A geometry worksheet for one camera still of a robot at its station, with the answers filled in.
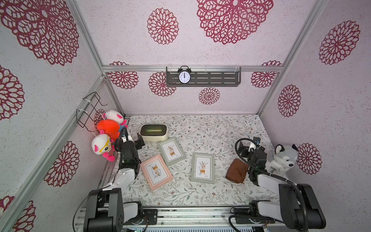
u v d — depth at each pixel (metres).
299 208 0.41
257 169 0.69
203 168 0.90
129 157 0.65
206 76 0.94
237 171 0.88
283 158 0.76
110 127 0.88
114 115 0.94
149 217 0.73
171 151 0.98
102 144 0.80
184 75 0.90
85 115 0.75
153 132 1.03
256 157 0.67
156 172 0.88
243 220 0.73
